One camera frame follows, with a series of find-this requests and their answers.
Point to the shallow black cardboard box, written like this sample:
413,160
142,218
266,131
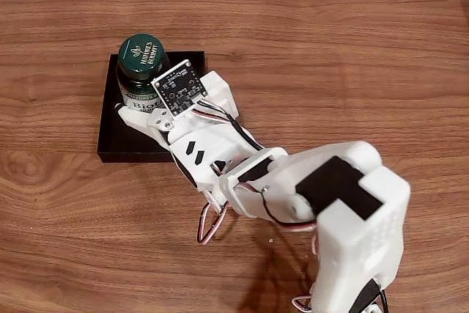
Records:
110,137

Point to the camera circuit board on mount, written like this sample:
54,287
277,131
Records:
179,87

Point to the green-capped Biotin pill bottle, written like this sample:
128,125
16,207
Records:
141,52

